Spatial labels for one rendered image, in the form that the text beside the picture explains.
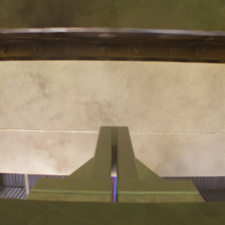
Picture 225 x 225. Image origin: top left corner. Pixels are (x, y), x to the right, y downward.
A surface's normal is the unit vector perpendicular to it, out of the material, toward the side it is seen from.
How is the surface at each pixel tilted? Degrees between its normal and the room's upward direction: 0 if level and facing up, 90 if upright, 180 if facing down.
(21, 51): 90
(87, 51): 90
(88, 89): 80
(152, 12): 90
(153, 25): 90
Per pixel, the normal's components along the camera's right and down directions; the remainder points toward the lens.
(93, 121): 0.00, 0.28
